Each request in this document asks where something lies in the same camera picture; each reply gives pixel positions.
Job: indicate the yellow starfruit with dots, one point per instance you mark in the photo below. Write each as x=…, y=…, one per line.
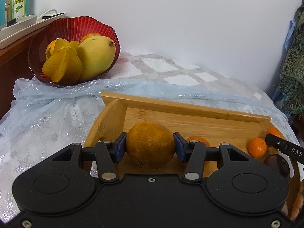
x=63, y=64

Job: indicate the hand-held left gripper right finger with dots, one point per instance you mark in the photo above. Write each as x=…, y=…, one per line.
x=180, y=147

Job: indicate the grey white patterned blanket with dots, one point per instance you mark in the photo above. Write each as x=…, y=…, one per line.
x=166, y=64

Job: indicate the carved wooden cabinet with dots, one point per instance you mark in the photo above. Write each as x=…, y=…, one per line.
x=11, y=76

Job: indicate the sheer snowflake tablecloth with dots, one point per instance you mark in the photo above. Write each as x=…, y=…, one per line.
x=47, y=123

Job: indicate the yellow mango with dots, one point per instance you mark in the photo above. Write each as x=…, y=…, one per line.
x=96, y=57

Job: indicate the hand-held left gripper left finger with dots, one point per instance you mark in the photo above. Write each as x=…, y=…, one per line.
x=120, y=147

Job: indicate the light blue cloth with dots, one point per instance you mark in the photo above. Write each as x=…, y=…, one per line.
x=290, y=38

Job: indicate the wooden serving tray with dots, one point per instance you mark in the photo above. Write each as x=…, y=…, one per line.
x=190, y=123

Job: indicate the person's right hand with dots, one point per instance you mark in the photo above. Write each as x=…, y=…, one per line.
x=296, y=197

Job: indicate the large orange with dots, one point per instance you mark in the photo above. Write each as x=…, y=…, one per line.
x=150, y=144

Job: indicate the white plastic tray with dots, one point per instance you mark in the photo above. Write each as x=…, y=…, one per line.
x=21, y=28

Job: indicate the red glass bowl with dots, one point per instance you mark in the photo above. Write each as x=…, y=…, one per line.
x=71, y=26

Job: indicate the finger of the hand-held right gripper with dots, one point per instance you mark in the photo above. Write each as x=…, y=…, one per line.
x=275, y=142

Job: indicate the small mandarin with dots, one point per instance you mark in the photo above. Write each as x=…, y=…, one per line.
x=273, y=131
x=257, y=147
x=198, y=140

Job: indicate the orange in bowl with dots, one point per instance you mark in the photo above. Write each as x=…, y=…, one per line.
x=91, y=36
x=51, y=49

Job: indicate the green paisley shawl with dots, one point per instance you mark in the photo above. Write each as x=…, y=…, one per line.
x=293, y=71

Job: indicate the dark purple tomato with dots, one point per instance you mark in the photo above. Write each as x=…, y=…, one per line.
x=277, y=166

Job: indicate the green label bottle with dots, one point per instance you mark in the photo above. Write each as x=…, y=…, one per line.
x=20, y=0

